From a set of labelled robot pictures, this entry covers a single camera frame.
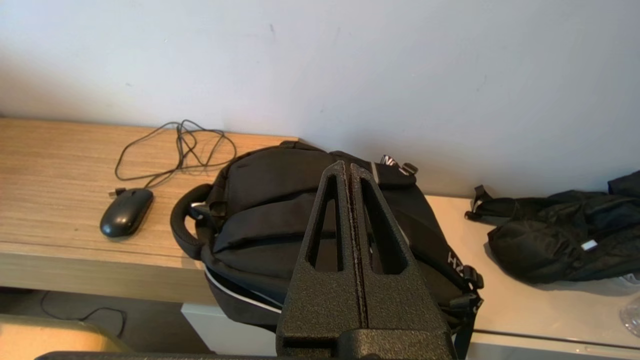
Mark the tan glossy seat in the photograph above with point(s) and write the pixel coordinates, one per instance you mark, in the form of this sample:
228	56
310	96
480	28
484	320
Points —
50	340

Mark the crumpled black nylon bag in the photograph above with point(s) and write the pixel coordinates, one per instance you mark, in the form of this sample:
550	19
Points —
550	240

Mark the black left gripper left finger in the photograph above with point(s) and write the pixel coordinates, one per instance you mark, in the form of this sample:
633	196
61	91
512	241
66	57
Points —
325	300

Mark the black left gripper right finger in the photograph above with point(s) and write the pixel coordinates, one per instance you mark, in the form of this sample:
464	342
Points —
400	300

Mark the red-capped clear water bottle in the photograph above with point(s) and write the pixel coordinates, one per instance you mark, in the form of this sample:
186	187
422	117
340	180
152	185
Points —
632	315

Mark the black computer mouse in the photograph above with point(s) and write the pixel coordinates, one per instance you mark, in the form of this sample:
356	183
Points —
125	212

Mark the wooden desk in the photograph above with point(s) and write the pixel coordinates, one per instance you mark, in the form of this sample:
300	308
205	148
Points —
100	275

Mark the black backpack with grey stripes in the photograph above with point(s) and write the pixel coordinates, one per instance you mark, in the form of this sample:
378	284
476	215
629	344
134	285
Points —
265	215

